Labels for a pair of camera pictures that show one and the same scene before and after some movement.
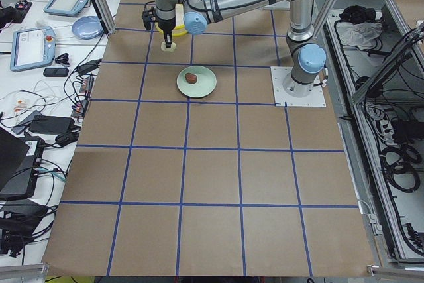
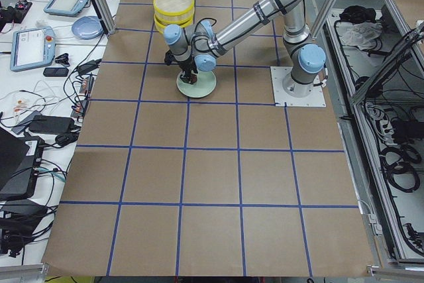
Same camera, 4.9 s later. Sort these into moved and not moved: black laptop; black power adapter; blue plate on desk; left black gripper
Moved: left black gripper
Not moved: black laptop; black power adapter; blue plate on desk
